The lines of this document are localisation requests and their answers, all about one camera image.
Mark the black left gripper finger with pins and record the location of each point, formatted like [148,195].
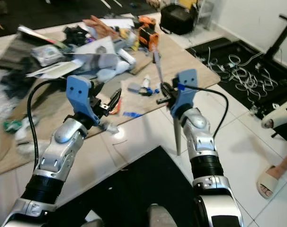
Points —
[118,97]
[112,101]

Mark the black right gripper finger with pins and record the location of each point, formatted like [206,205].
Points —
[164,88]
[162,100]

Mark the long tapered wooden stick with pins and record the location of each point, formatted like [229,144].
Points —
[177,135]

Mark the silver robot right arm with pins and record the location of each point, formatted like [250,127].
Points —
[205,146]

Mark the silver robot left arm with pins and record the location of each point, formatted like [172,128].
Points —
[63,151]

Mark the small grey box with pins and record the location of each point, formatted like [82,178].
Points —
[134,87]

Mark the small white bottle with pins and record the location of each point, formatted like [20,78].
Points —
[146,82]

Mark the small blue plastic strip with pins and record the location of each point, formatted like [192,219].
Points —
[132,114]

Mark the white crumpled tissue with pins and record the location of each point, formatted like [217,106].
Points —
[110,127]

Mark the white paper roll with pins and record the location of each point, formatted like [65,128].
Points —
[127,56]

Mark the orange and black power tool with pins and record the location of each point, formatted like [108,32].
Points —
[147,35]

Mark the flat white envelope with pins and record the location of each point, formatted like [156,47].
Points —
[51,70]

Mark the black backpack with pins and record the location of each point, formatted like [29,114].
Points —
[177,19]

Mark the brown leather glove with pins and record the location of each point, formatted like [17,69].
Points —
[100,27]

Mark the clear plastic package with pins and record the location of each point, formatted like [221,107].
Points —
[49,54]

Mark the green crumpled wrapper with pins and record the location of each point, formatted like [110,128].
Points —
[13,126]

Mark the plain black floor mat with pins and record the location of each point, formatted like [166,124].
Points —
[139,189]

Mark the person foot in beige slipper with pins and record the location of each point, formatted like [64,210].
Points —
[278,116]
[269,179]

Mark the robot left leg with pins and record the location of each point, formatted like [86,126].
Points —
[94,222]

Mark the black metal stand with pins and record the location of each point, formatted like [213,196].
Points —
[278,42]

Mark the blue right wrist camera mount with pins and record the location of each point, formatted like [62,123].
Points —
[186,85]

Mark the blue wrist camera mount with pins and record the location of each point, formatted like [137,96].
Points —
[79,92]
[186,85]

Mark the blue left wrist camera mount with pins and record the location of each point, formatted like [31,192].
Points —
[79,92]

